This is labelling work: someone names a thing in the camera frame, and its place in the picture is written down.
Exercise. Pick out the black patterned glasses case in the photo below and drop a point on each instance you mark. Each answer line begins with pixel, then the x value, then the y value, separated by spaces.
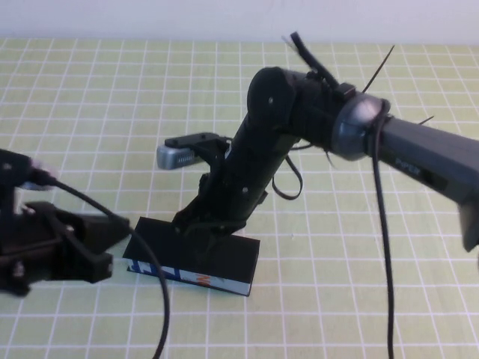
pixel 239 261

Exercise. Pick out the green white-checked tablecloth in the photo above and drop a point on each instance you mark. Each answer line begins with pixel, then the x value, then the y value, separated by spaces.
pixel 337 299

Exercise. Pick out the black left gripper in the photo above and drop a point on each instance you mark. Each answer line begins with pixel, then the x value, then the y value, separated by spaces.
pixel 33 243

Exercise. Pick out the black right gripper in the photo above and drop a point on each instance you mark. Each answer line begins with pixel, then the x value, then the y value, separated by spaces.
pixel 243 179

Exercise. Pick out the black zip tie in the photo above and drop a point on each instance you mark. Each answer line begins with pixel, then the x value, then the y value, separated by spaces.
pixel 379 69

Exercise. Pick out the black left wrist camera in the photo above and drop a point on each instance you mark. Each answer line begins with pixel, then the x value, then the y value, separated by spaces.
pixel 11 164

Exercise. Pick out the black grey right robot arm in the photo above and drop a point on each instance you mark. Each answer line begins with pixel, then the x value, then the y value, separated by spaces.
pixel 411 149

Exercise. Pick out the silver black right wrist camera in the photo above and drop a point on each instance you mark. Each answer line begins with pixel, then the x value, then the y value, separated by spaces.
pixel 174 157

